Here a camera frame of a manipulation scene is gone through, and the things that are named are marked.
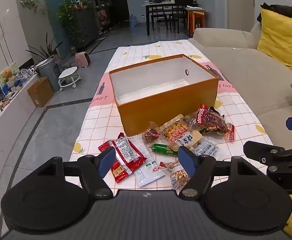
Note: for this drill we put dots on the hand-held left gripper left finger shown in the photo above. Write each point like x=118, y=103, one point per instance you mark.
x=107, y=161

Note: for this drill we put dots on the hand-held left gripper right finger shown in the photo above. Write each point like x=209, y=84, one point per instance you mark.
x=187, y=161

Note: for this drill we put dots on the small clear peanut packet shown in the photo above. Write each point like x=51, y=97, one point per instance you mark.
x=178, y=176

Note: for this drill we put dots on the grey white snack packet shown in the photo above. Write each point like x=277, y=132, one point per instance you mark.
x=205, y=148

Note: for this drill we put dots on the beige tofu packet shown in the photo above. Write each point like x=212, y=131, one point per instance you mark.
x=189, y=138

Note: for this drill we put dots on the red white-label snack packet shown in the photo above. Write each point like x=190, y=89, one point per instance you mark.
x=128, y=150

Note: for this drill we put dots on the green sausage stick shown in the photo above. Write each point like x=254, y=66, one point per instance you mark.
x=160, y=148

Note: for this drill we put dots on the peanut packet red-white print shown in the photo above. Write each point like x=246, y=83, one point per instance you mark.
x=174, y=130

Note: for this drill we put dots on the white translucent snack packet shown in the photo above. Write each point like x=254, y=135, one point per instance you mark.
x=146, y=175

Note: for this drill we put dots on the dark red candy clear wrapper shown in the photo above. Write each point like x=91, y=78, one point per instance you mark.
x=151, y=135

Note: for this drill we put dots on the red label meat packet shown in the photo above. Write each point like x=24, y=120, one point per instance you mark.
x=210, y=117

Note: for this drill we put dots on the orange cardboard box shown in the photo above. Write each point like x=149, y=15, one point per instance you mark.
x=160, y=112

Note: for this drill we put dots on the beige sofa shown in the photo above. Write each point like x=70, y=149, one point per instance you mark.
x=248, y=80

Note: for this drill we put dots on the yellow pillow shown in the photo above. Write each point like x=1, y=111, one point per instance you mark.
x=283, y=37

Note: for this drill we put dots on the white rolling stool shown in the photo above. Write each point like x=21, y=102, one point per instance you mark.
x=68, y=76

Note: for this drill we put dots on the brown cardboard carton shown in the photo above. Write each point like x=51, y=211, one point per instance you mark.
x=39, y=92

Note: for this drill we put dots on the grey plant pot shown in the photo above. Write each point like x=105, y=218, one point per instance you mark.
x=48, y=75

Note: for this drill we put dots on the pink heater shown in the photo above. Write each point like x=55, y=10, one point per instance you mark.
x=83, y=59

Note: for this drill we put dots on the dark brown cushion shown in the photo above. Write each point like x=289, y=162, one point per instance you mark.
x=285, y=9

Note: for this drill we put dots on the group of small ornaments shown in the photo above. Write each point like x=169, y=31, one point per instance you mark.
x=23, y=73

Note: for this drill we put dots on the potted long-leaf plant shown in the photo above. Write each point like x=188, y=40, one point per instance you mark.
x=46, y=50

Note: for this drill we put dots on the teddy bear picture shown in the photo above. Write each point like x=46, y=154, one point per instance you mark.
x=7, y=76

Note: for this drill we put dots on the dark grey cabinet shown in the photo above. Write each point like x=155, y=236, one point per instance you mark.
x=89, y=25

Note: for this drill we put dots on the orange stool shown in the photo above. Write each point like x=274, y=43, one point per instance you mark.
x=191, y=22

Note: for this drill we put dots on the blue water jug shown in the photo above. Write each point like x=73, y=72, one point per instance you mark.
x=133, y=21

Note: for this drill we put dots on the cluttered shoe rack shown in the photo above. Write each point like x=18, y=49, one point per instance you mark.
x=103, y=17

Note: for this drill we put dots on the black dining chair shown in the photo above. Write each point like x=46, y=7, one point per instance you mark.
x=159, y=15
x=180, y=7

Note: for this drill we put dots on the large green leafy plant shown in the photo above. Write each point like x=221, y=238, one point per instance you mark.
x=68, y=17

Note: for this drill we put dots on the pale stack of papers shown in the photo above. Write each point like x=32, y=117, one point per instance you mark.
x=197, y=8

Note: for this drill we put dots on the dark dining table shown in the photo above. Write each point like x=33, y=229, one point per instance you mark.
x=160, y=4

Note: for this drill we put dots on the hanging vine plant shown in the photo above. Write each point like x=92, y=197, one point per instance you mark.
x=32, y=3

